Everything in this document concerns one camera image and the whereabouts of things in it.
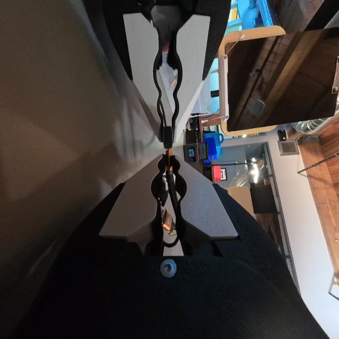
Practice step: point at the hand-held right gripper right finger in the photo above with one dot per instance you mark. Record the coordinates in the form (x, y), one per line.
(204, 211)

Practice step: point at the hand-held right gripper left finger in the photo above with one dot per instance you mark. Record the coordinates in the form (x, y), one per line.
(132, 209)

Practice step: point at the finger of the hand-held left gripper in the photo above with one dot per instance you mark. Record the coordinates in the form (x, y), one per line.
(140, 53)
(193, 53)

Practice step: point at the blue shelf unit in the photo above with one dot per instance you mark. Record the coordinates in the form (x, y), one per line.
(251, 16)

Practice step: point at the small red box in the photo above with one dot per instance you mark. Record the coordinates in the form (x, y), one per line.
(216, 173)

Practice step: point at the black white marker tag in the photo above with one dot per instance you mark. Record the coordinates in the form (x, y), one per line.
(224, 174)

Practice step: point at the clear plastic storage box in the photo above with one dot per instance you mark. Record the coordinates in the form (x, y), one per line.
(205, 98)

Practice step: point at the small black display device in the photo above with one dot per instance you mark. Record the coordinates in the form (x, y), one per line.
(194, 153)

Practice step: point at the blue plastic object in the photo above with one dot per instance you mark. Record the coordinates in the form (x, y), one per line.
(211, 141)

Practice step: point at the wood-rimmed dark panel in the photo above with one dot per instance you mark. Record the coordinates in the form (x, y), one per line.
(291, 79)

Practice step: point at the black metal bar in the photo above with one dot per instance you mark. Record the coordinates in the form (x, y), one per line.
(317, 164)

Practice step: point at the white mounting bracket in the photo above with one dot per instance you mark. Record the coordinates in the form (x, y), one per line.
(223, 87)

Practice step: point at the wall vent grille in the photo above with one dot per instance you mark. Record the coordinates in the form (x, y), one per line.
(288, 147)

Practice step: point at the silver flexible duct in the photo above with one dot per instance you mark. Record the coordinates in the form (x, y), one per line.
(312, 124)

